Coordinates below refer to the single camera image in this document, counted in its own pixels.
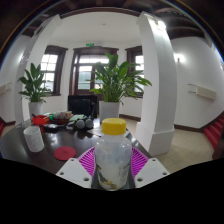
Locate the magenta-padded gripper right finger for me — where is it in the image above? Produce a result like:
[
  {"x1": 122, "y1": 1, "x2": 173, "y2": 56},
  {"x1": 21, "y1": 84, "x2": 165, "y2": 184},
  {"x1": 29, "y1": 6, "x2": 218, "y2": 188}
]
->
[{"x1": 128, "y1": 146, "x2": 170, "y2": 190}]

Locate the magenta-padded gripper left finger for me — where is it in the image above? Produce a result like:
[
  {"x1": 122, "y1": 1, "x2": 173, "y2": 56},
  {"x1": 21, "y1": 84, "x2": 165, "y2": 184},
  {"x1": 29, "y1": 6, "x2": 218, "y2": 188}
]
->
[{"x1": 55, "y1": 147, "x2": 98, "y2": 190}]

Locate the clear bottle with yellow cap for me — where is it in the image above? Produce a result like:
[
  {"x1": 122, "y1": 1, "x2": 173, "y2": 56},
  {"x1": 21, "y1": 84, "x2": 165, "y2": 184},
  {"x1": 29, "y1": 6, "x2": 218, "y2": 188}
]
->
[{"x1": 94, "y1": 117, "x2": 133, "y2": 191}]

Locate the flat round red coaster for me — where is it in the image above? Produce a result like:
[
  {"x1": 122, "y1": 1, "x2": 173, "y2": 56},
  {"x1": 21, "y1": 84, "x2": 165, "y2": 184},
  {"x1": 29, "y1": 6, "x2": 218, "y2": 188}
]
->
[{"x1": 53, "y1": 145, "x2": 77, "y2": 162}]

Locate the grey ball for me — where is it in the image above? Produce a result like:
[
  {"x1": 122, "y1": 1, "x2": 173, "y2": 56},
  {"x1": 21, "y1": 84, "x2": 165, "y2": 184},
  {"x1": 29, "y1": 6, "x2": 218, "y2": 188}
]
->
[
  {"x1": 74, "y1": 118, "x2": 86, "y2": 130},
  {"x1": 84, "y1": 117, "x2": 95, "y2": 129}
]

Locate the black remote control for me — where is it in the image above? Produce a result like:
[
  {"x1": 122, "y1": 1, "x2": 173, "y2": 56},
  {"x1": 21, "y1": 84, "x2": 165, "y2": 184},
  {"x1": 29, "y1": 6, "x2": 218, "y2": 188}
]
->
[{"x1": 43, "y1": 123, "x2": 60, "y2": 133}]

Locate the white speckled mug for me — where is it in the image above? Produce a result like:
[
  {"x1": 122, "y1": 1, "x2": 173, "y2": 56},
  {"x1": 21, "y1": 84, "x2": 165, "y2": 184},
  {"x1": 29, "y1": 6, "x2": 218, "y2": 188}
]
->
[{"x1": 22, "y1": 125, "x2": 45, "y2": 153}]

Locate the red box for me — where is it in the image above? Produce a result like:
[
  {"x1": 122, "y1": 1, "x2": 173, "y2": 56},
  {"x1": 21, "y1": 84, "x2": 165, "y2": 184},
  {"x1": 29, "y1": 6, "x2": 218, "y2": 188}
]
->
[{"x1": 31, "y1": 114, "x2": 50, "y2": 126}]

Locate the black chair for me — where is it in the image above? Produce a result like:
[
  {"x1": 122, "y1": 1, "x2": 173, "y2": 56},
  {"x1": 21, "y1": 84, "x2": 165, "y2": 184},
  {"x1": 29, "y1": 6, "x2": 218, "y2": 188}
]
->
[{"x1": 67, "y1": 94, "x2": 99, "y2": 118}]

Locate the large potted leafy plant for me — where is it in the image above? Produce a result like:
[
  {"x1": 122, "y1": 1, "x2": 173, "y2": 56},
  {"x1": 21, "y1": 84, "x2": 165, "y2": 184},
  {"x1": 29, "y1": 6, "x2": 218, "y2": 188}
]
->
[{"x1": 89, "y1": 52, "x2": 153, "y2": 125}]

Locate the red carpeted staircase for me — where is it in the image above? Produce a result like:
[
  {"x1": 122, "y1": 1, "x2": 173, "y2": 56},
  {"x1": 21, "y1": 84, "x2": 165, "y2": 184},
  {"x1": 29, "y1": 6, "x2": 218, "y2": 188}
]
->
[
  {"x1": 0, "y1": 118, "x2": 6, "y2": 136},
  {"x1": 203, "y1": 113, "x2": 224, "y2": 151}
]

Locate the small potted leafy plant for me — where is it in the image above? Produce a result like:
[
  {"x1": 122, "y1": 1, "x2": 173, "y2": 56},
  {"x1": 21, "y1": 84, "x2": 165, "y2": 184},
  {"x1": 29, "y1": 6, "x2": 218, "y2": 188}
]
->
[{"x1": 17, "y1": 62, "x2": 53, "y2": 118}]

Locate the dark wooden glazed door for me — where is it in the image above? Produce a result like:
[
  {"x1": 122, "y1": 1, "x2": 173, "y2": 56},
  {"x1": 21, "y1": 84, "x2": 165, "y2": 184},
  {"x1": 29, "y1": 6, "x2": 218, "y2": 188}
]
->
[{"x1": 69, "y1": 46, "x2": 119, "y2": 98}]

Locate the wide dark-framed window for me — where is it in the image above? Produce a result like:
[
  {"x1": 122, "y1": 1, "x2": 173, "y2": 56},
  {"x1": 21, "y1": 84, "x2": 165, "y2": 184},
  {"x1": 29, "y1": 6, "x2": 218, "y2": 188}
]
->
[{"x1": 40, "y1": 45, "x2": 69, "y2": 97}]

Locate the narrow dark-framed window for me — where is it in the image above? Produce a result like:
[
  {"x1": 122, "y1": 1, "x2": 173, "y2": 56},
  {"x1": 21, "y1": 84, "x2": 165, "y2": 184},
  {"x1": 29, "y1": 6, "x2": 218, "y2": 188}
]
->
[{"x1": 125, "y1": 45, "x2": 145, "y2": 98}]

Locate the white wall unit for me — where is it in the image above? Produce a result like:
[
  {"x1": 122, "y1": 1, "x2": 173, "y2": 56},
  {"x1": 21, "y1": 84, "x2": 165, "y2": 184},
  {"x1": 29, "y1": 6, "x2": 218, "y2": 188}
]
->
[
  {"x1": 187, "y1": 83, "x2": 218, "y2": 101},
  {"x1": 0, "y1": 82, "x2": 13, "y2": 96}
]

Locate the wall lamp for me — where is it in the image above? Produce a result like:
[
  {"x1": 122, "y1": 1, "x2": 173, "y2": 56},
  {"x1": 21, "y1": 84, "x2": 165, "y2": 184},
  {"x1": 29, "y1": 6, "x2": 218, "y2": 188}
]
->
[{"x1": 173, "y1": 53, "x2": 186, "y2": 64}]

